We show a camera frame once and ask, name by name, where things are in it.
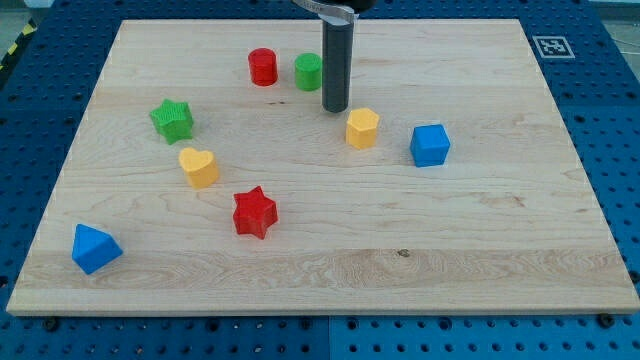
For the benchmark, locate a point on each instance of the green cylinder block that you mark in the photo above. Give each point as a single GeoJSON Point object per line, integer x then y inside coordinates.
{"type": "Point", "coordinates": [308, 71]}

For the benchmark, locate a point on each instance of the yellow pentagon block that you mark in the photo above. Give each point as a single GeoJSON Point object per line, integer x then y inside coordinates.
{"type": "Point", "coordinates": [361, 128]}

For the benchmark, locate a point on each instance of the red star block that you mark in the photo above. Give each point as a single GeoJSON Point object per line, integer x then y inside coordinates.
{"type": "Point", "coordinates": [254, 213]}

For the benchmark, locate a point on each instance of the wooden board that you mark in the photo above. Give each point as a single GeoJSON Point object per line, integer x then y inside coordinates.
{"type": "Point", "coordinates": [509, 224]}

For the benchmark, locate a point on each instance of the blue cube block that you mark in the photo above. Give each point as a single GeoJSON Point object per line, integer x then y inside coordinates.
{"type": "Point", "coordinates": [429, 145]}

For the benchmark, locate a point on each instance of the yellow heart block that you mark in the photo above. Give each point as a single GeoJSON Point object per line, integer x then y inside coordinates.
{"type": "Point", "coordinates": [200, 167]}

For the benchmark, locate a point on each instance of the red cylinder block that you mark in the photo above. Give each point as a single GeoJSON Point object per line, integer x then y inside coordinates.
{"type": "Point", "coordinates": [263, 66]}

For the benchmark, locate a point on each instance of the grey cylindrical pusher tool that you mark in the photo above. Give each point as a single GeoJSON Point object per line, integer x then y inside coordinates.
{"type": "Point", "coordinates": [337, 46]}

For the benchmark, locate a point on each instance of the green star block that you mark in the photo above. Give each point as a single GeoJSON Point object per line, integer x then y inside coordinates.
{"type": "Point", "coordinates": [173, 121]}

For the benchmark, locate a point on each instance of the blue triangle block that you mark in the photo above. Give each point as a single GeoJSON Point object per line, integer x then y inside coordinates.
{"type": "Point", "coordinates": [92, 248]}

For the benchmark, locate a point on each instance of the white fiducial marker tag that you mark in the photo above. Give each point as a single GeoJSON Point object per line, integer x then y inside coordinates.
{"type": "Point", "coordinates": [553, 47]}

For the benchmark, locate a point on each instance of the silver hose clamp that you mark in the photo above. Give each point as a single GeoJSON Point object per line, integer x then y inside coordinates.
{"type": "Point", "coordinates": [331, 13]}

